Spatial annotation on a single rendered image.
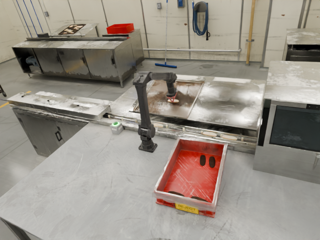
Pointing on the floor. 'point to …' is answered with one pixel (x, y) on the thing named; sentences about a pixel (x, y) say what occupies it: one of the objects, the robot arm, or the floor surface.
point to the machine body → (51, 125)
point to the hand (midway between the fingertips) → (173, 100)
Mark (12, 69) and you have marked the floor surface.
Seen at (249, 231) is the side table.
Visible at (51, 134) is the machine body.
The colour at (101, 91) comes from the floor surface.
